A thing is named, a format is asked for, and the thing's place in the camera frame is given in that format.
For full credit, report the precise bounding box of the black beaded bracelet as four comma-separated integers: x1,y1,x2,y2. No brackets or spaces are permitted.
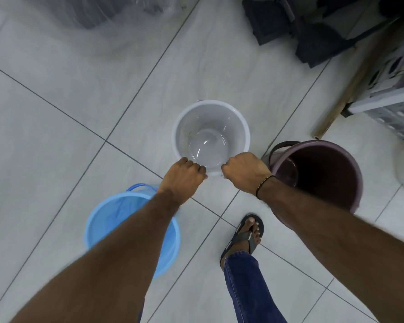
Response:
255,175,277,200

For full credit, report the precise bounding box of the black sandal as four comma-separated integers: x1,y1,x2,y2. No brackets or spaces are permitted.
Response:
220,214,265,270

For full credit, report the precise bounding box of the person's right forearm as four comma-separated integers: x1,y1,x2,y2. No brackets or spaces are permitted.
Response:
257,176,404,323

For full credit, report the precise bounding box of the wooden stick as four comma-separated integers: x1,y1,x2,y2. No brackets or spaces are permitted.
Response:
311,20,401,140

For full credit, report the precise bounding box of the person's right foot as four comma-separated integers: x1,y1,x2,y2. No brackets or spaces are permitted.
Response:
223,217,260,263

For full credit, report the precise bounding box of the maroon plastic bucket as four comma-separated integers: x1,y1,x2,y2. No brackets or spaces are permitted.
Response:
268,140,363,232

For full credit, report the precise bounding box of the person's left forearm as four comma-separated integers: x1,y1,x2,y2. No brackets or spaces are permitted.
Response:
10,190,182,323

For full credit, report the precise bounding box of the grey plastic crate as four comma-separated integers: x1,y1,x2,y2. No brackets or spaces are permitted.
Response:
341,30,404,140

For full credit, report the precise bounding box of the person's right hand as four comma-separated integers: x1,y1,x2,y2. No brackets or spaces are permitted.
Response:
221,152,273,199

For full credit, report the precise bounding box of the blue plastic bucket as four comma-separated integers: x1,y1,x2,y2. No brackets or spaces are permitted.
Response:
84,183,181,279

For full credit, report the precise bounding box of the person's blue jeans leg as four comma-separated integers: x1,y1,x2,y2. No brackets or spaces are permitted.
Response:
223,251,287,323

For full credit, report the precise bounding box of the white plastic bucket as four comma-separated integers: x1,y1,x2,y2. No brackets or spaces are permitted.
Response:
171,100,251,177

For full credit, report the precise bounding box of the person's left hand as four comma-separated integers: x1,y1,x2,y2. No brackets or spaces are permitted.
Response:
158,157,208,207

